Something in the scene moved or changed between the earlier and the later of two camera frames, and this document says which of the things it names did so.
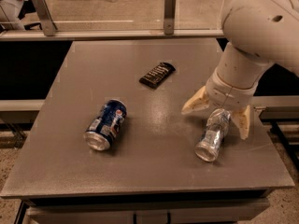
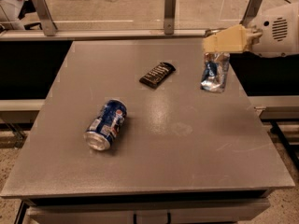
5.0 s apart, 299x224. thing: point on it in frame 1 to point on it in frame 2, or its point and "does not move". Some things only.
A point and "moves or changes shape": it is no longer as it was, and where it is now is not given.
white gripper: (229, 94) to (276, 35)
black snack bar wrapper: (156, 75) does not move
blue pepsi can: (106, 125) does not move
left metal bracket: (49, 25) does not move
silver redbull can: (217, 124) moves or changes shape
